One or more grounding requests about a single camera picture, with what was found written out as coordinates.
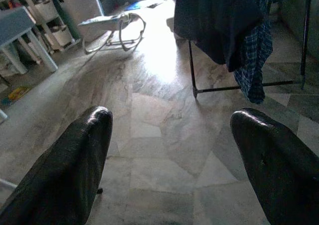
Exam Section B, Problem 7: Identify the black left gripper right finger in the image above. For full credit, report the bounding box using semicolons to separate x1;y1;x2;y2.
230;107;319;225

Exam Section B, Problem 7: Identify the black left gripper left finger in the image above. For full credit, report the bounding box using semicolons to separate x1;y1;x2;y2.
0;106;114;225

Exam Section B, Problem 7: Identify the colourful floor toy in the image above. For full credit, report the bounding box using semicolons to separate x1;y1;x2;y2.
1;85;32;106

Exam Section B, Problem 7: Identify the blue plaid shirt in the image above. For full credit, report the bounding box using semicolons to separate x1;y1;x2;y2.
233;0;292;105

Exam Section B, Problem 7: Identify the black metal clothes rack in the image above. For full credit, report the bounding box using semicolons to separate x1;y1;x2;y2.
186;0;314;99

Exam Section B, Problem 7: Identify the white baby bouncer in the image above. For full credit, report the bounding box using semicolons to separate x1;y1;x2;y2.
77;12;147;54

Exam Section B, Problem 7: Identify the grey folding table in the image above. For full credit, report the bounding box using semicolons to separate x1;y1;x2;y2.
0;6;58;74

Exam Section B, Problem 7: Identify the white shelf unit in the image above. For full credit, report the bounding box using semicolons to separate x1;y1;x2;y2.
0;0;82;53

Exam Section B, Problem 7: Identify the dark navy hanging garment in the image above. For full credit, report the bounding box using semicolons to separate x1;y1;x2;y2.
173;0;265;73

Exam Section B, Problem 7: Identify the white storage box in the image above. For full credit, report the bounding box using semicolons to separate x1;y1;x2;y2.
53;0;105;40

